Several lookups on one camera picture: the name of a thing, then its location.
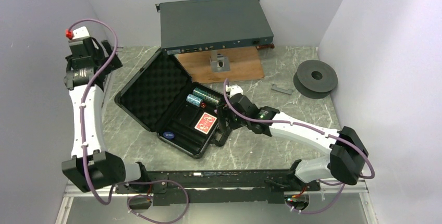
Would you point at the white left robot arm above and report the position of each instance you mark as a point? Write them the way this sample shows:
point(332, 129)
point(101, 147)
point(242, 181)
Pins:
point(89, 152)

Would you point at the black poker set case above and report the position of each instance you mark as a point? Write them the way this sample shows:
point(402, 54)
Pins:
point(155, 97)

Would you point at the brown handle tool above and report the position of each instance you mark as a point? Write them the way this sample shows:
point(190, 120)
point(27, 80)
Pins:
point(265, 46)

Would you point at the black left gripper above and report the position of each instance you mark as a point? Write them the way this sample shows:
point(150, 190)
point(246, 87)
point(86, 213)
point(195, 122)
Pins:
point(114, 64)

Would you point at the blue small blind button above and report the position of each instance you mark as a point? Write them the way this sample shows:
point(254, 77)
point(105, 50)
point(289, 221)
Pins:
point(168, 135)

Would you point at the dark grey rack unit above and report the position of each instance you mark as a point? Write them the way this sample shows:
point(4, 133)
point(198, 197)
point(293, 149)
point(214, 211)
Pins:
point(205, 25)

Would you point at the red playing card deck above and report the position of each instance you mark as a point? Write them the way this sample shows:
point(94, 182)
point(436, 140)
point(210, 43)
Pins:
point(205, 123)

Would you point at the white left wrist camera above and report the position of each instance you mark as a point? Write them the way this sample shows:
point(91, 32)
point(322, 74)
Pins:
point(77, 35)

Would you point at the small grey metal bracket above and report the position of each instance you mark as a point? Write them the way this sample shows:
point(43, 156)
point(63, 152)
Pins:
point(281, 90)

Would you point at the wooden base board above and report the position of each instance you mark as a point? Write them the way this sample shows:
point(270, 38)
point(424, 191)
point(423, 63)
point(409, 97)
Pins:
point(245, 65)

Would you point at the green blue chip stack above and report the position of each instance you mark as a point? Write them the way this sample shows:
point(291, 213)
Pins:
point(199, 93)

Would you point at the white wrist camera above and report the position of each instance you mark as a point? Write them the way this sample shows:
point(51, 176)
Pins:
point(77, 35)
point(233, 90)

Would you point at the grey filament spool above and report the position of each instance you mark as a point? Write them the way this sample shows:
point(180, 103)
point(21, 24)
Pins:
point(315, 79)

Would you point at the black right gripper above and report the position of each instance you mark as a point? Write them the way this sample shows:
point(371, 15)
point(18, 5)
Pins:
point(223, 112)

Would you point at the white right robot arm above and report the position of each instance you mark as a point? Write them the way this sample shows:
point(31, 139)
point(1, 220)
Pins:
point(343, 155)

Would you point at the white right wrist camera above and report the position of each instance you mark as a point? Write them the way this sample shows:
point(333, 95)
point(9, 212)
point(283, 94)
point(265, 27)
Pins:
point(233, 90)

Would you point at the grey metal stand bracket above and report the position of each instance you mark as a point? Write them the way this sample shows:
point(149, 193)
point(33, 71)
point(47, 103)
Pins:
point(219, 62)

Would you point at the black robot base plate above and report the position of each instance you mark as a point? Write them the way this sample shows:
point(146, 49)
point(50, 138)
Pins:
point(224, 186)

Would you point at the white blue chip stack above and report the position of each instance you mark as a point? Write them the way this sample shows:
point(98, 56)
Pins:
point(194, 100)

